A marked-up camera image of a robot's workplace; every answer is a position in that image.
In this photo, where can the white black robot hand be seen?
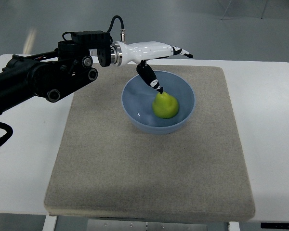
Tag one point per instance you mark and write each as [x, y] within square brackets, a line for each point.
[139, 53]

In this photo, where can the green pear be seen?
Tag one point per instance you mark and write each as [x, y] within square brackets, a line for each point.
[165, 106]

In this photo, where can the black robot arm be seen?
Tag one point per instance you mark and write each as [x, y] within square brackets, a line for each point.
[57, 74]

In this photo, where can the blue ceramic bowl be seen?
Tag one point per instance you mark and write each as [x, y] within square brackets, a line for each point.
[137, 98]

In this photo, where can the grey felt mat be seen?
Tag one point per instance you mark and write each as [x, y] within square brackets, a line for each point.
[107, 168]

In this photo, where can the white table frame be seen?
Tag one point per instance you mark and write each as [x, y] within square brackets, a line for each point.
[120, 225]

